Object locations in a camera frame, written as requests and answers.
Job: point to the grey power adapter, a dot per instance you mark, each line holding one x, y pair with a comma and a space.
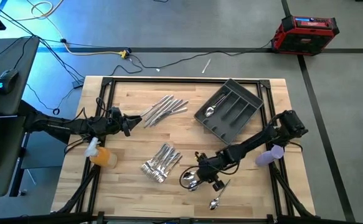
77, 84

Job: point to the grey plastic cutlery tray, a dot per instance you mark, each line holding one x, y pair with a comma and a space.
246, 102

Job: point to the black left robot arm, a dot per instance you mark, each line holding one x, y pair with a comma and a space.
59, 126

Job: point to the dark grey side desk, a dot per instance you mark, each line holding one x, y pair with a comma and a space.
3, 174

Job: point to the black computer mouse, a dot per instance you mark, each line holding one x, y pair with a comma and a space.
7, 81

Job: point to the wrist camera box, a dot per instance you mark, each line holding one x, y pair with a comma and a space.
122, 120
218, 186

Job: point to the purple plastic bottle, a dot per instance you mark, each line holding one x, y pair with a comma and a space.
266, 158

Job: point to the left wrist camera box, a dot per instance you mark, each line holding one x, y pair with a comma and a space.
122, 120

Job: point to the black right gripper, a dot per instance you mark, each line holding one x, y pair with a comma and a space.
210, 166

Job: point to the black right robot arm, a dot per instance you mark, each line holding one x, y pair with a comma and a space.
256, 141

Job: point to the silver metal fork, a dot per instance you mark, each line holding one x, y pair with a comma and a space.
164, 164
167, 166
159, 161
153, 156
170, 169
156, 158

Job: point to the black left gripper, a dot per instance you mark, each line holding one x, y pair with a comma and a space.
114, 124

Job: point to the red jobsite radio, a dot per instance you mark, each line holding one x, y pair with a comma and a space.
305, 35

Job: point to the white stick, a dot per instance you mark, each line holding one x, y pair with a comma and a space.
206, 66

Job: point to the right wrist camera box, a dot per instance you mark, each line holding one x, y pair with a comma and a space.
218, 186

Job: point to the silver metal spoon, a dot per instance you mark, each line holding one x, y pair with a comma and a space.
193, 186
188, 176
214, 203
208, 112
220, 100

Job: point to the black aluminium table frame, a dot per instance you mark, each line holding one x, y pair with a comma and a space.
184, 80

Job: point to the silver metal table knife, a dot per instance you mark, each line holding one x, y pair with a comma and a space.
154, 106
159, 108
181, 105
160, 114
179, 112
168, 111

